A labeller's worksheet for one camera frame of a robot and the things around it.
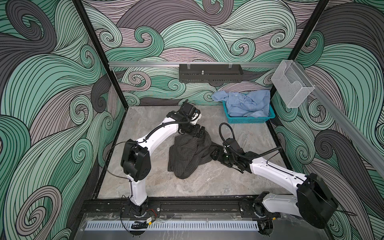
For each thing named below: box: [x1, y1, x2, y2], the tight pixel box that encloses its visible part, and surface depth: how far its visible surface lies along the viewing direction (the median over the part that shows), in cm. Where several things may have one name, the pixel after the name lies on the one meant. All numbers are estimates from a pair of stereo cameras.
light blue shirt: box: [212, 89, 271, 118], surface depth 116 cm
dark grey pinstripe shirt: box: [167, 132, 223, 180], surface depth 89 cm
